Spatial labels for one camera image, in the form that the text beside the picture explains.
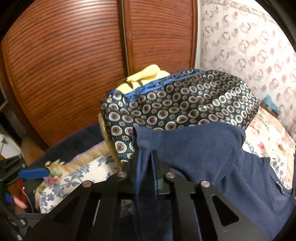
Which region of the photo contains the navy blue printed t-shirt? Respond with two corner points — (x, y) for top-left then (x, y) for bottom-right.
(133, 122), (295, 240)

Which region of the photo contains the floral bed blanket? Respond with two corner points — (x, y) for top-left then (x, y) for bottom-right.
(243, 107), (295, 189)

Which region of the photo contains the blue object behind bed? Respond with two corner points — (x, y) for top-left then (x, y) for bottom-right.
(263, 94), (280, 115)

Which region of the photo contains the blue floral white sheet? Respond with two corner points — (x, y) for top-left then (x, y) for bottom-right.
(39, 156), (120, 213)

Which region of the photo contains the pink circle patterned curtain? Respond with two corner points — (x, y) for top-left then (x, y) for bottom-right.
(195, 1), (295, 137)

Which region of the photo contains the red wooden louvered wardrobe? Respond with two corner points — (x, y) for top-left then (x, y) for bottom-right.
(1, 1), (198, 150)

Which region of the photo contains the yellow plush toy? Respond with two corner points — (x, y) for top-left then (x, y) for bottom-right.
(116, 64), (170, 94)

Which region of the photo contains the dark circle patterned folded cloth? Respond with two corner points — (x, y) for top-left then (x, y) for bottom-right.
(101, 69), (259, 163)

